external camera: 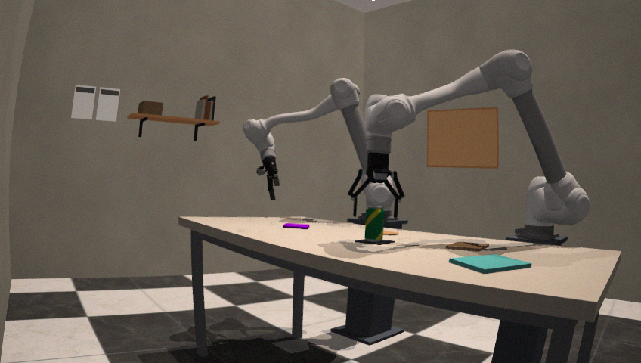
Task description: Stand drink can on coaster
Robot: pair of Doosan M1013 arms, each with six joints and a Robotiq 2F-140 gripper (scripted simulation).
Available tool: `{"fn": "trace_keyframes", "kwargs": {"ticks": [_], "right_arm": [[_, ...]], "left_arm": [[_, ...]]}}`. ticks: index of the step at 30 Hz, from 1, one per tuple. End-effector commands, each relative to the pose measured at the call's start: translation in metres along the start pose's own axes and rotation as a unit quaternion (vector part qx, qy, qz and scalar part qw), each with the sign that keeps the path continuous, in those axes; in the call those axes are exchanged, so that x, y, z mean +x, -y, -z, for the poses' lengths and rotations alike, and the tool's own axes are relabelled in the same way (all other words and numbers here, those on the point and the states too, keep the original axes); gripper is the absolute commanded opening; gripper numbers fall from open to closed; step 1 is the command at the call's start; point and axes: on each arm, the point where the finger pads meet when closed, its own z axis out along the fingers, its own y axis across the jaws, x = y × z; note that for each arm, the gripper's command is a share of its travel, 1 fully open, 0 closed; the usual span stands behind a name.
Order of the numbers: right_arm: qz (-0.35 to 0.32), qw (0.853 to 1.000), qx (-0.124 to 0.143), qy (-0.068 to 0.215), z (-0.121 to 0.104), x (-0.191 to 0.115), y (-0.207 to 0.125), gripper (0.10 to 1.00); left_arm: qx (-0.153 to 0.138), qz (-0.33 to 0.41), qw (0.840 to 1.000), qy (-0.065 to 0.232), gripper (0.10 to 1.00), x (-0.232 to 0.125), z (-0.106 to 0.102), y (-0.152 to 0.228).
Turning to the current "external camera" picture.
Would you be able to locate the green drink can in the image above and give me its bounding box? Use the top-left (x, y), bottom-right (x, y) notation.
top-left (364, 206), bottom-right (385, 242)

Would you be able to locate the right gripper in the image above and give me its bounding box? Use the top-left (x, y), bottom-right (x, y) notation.
top-left (263, 157), bottom-right (280, 200)

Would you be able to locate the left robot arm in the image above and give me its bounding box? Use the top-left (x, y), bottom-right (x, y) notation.
top-left (365, 49), bottom-right (590, 240)

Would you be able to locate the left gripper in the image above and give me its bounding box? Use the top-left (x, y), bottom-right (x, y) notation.
top-left (348, 153), bottom-right (404, 218)

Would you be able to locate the teal flat square slab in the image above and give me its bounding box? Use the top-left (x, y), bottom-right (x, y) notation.
top-left (449, 254), bottom-right (532, 274)

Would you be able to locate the dark grey square coaster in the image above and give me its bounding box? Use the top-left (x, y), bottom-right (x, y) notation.
top-left (355, 239), bottom-right (394, 245)

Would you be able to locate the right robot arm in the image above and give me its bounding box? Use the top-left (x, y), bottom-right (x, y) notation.
top-left (243, 78), bottom-right (398, 221)

